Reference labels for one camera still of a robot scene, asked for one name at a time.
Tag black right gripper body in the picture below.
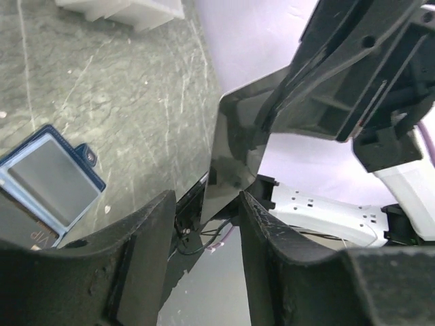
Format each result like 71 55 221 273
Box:
339 1 434 172

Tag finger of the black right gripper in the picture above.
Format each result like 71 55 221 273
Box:
255 1 421 142

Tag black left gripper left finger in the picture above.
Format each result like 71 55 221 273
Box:
1 190 176 325

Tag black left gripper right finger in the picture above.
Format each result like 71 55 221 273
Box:
239 192 434 325

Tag black VIP credit card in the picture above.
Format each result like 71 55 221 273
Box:
1 189 59 250
7 139 99 226

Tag blue leather card holder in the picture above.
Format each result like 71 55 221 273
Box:
1 124 106 250

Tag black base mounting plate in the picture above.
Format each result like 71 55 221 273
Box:
160 174 211 305

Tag white plastic bin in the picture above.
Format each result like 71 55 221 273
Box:
55 0 185 32

